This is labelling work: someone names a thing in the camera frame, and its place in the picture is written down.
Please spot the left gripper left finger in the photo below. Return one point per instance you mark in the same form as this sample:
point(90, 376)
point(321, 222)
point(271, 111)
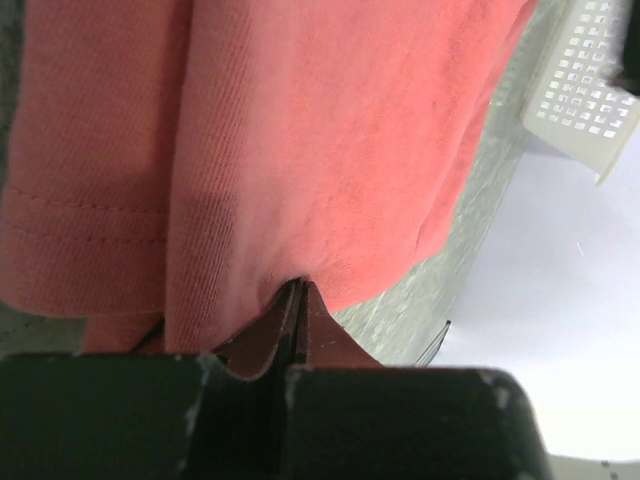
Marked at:
point(250, 353)

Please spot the red t shirt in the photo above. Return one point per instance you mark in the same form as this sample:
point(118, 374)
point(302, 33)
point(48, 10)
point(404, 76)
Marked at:
point(176, 162)

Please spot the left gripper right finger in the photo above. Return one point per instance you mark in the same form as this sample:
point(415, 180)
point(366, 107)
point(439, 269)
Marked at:
point(321, 341)

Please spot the white plastic basket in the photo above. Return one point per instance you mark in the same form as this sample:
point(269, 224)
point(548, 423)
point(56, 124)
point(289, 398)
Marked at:
point(578, 103)

